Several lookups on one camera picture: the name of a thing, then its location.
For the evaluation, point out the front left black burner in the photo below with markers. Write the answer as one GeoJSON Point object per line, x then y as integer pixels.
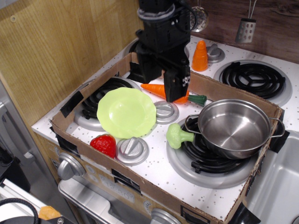
{"type": "Point", "coordinates": [86, 112]}

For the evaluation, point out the brown cardboard fence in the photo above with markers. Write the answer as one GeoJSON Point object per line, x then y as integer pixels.
{"type": "Point", "coordinates": [215, 202]}

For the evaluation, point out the hanging metal grater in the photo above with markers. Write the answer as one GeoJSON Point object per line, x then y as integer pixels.
{"type": "Point", "coordinates": [246, 27]}

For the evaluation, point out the silver centre stove knob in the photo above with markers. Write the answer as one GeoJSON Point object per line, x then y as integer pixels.
{"type": "Point", "coordinates": [166, 112]}

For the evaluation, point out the hanging metal strainer ladle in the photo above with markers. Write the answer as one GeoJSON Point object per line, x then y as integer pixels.
{"type": "Point", "coordinates": [199, 18]}

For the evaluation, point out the stainless steel pot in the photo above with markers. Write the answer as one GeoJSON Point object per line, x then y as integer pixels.
{"type": "Point", "coordinates": [234, 128]}

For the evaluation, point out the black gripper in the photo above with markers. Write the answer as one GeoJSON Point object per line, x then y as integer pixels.
{"type": "Point", "coordinates": [161, 48]}

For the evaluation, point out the silver front stove knob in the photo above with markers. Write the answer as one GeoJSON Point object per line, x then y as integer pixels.
{"type": "Point", "coordinates": [132, 151]}

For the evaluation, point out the silver oven door handle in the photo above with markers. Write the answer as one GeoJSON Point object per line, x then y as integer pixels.
{"type": "Point", "coordinates": [100, 205]}

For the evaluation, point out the silver oven knob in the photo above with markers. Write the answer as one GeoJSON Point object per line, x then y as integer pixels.
{"type": "Point", "coordinates": [69, 167]}
{"type": "Point", "coordinates": [159, 216]}

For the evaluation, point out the silver toy sink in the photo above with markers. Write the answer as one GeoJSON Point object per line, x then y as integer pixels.
{"type": "Point", "coordinates": [274, 195]}

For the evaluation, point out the silver stove knob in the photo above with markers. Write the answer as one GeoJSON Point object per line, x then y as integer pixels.
{"type": "Point", "coordinates": [132, 151]}
{"type": "Point", "coordinates": [215, 54]}
{"type": "Point", "coordinates": [166, 112]}

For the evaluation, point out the silver back stove knob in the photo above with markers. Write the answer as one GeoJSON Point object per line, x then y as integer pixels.
{"type": "Point", "coordinates": [215, 54]}

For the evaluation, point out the orange toy carrot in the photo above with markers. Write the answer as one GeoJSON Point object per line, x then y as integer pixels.
{"type": "Point", "coordinates": [158, 90]}

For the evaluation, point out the silver oven knob right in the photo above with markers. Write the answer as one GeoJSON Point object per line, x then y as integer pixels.
{"type": "Point", "coordinates": [159, 216]}

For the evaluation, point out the back right black burner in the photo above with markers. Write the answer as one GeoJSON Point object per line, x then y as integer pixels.
{"type": "Point", "coordinates": [259, 78]}

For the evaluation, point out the orange toy cone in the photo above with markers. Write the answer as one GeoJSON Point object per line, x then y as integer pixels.
{"type": "Point", "coordinates": [200, 58]}

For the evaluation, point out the silver oven knob left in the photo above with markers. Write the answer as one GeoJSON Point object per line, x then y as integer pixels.
{"type": "Point", "coordinates": [69, 167]}

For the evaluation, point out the light green plastic plate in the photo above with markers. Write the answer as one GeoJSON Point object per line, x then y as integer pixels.
{"type": "Point", "coordinates": [126, 113]}

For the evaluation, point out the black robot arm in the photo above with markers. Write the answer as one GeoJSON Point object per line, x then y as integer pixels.
{"type": "Point", "coordinates": [160, 10]}

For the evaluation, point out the red toy strawberry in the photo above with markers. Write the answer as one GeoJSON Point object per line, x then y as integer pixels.
{"type": "Point", "coordinates": [105, 143]}

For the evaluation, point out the front right black burner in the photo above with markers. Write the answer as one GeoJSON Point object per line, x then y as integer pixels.
{"type": "Point", "coordinates": [195, 163]}

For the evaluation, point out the green toy broccoli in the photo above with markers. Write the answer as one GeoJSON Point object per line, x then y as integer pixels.
{"type": "Point", "coordinates": [175, 136]}

